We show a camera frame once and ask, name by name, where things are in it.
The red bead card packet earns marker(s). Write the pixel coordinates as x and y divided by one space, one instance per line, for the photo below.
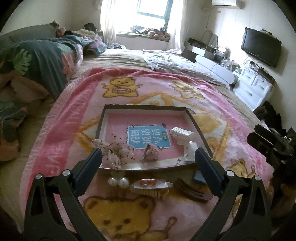
152 183

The brown bed cover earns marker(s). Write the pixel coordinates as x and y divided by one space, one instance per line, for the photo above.
11 172

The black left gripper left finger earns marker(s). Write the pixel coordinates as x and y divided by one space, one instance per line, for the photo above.
43 220

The white air conditioner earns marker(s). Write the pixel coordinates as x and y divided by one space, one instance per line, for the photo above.
227 3

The plush toys on windowsill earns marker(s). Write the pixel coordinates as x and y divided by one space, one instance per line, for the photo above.
154 33

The purple blue pillow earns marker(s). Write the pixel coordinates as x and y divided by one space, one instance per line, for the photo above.
95 48

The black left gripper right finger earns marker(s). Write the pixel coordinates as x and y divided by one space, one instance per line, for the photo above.
242 211

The dark floral duvet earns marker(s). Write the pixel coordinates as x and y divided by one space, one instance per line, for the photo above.
30 71

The white crumpled sheet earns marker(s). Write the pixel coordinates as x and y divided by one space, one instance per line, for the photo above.
167 62

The white drawer cabinet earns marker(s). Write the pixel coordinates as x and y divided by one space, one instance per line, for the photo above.
252 88

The window with dark frame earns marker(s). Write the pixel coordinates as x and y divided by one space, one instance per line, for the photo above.
157 9

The brown hair claw clip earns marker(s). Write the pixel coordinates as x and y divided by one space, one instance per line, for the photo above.
195 194

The pink shallow cardboard box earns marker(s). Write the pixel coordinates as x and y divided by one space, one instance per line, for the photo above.
147 124

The pink plush hair clip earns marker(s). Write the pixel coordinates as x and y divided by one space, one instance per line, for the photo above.
151 153

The black flat television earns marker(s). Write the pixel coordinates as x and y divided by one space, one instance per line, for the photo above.
261 45

